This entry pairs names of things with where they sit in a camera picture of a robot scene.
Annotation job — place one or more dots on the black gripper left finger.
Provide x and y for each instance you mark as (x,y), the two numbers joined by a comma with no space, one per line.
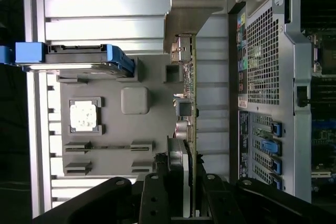
(155,200)

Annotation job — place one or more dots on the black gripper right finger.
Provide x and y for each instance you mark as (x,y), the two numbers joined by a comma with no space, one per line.
(218,200)

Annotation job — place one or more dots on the blue slot clip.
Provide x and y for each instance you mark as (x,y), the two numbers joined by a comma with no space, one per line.
(277,129)
(277,166)
(277,184)
(271,147)

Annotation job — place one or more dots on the grey parts rack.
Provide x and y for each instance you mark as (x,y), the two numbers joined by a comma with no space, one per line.
(118,129)

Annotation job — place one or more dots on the silver CPU chip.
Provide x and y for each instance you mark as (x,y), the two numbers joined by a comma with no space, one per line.
(82,116)

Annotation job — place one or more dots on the green motherboard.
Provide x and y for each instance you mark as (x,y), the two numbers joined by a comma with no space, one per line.
(324,134)

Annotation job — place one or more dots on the coloured rear port panel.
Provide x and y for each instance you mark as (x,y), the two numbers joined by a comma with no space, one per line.
(242,51)

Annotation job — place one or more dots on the black and grey PC case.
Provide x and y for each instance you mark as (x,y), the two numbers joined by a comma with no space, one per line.
(262,51)

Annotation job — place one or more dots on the silver hard disk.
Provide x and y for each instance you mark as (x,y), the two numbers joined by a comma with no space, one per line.
(76,56)

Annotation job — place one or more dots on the CPU socket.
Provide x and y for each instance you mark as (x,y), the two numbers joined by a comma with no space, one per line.
(328,51)

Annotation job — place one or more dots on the blue disk carrier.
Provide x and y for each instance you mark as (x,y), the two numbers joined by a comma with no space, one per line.
(29,52)

